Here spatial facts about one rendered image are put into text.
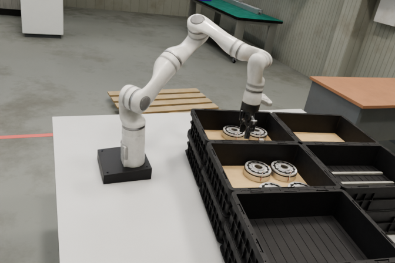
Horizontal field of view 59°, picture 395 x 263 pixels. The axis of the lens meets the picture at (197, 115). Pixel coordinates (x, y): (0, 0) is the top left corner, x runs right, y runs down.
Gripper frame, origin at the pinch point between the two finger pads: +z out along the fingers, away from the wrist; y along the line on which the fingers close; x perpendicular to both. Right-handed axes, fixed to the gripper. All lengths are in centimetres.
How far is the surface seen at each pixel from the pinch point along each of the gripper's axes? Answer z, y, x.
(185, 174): 21.1, 0.1, -23.0
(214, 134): 8.2, -12.7, -8.4
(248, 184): 8.1, 25.0, -5.8
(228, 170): 8.1, 16.4, -10.6
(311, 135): 8.5, -13.3, 42.1
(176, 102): 82, -217, 16
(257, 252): -1, 65, -20
